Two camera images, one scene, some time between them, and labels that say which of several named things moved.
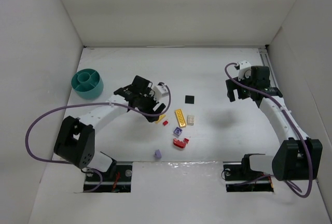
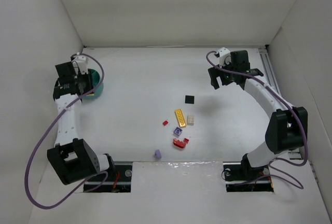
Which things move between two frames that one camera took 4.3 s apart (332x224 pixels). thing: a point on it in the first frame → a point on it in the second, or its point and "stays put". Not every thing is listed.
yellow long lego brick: [180, 118] stays put
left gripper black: [149, 105] → [82, 84]
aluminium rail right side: [265, 59] stays put
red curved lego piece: [179, 143] stays put
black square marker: [189, 99] stays put
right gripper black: [234, 89] → [216, 74]
